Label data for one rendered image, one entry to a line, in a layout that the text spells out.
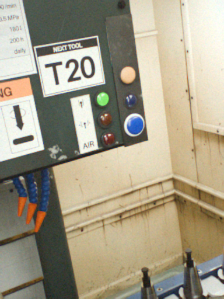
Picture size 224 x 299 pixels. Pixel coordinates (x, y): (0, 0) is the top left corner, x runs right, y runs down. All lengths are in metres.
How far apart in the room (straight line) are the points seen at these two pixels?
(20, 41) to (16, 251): 0.89
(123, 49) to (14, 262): 0.90
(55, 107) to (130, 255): 1.51
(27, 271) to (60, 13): 0.96
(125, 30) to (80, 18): 0.07
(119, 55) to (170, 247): 1.61
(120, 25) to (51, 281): 1.04
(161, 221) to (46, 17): 1.59
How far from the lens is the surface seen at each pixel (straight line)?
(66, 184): 1.82
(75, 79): 0.65
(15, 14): 0.62
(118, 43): 0.67
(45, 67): 0.63
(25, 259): 1.42
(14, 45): 0.62
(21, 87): 0.62
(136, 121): 0.69
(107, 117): 0.67
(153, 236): 2.11
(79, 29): 0.65
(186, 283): 1.01
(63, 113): 0.65
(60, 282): 1.55
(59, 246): 1.49
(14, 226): 1.36
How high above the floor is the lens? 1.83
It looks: 17 degrees down
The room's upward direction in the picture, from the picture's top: 9 degrees counter-clockwise
